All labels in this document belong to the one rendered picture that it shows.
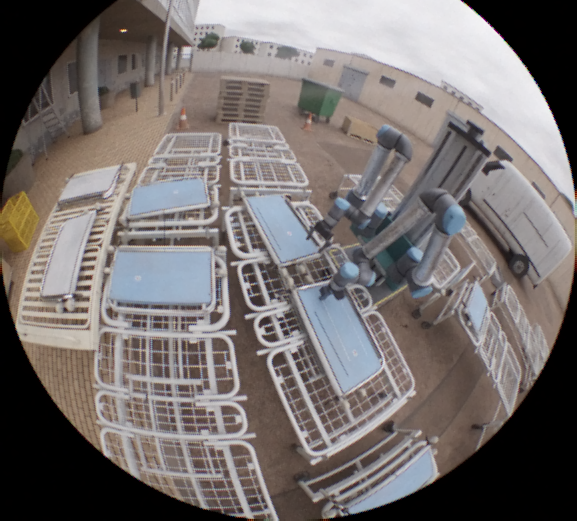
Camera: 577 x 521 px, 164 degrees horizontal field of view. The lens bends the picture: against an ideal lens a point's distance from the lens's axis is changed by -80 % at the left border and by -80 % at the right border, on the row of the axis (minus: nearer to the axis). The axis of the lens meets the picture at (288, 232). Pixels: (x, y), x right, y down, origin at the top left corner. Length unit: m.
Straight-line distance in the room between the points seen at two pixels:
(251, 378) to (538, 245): 8.14
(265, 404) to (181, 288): 1.06
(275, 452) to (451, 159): 2.39
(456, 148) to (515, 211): 6.45
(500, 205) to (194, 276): 7.87
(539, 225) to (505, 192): 1.66
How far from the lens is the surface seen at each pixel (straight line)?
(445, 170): 1.51
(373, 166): 1.40
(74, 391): 2.27
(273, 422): 1.73
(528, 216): 7.91
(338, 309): 1.35
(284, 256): 1.40
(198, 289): 1.25
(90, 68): 6.44
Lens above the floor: 1.67
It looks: 46 degrees down
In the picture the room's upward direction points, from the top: 20 degrees clockwise
